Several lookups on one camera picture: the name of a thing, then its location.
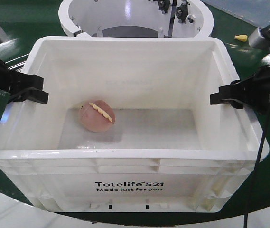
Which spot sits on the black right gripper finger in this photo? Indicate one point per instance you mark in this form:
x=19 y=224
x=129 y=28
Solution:
x=222 y=98
x=235 y=87

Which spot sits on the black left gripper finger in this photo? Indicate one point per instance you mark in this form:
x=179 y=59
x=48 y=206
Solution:
x=30 y=94
x=20 y=81

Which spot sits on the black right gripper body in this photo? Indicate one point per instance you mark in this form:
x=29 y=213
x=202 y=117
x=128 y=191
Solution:
x=259 y=93

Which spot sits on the pink plush ball toy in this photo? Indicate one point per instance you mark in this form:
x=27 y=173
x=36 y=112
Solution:
x=96 y=116

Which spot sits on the white plastic tote crate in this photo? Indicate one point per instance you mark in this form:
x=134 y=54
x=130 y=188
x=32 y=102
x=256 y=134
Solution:
x=169 y=149

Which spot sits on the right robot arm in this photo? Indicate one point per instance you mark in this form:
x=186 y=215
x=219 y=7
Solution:
x=259 y=39

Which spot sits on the clear plastic storage box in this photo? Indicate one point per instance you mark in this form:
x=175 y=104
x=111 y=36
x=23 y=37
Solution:
x=255 y=12

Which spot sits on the small yellow toy piece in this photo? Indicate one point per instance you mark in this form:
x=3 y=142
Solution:
x=241 y=38

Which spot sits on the white ring conveyor hub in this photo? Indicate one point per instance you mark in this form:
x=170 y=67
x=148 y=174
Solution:
x=93 y=17

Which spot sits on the black bearing mount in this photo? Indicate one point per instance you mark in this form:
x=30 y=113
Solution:
x=164 y=12

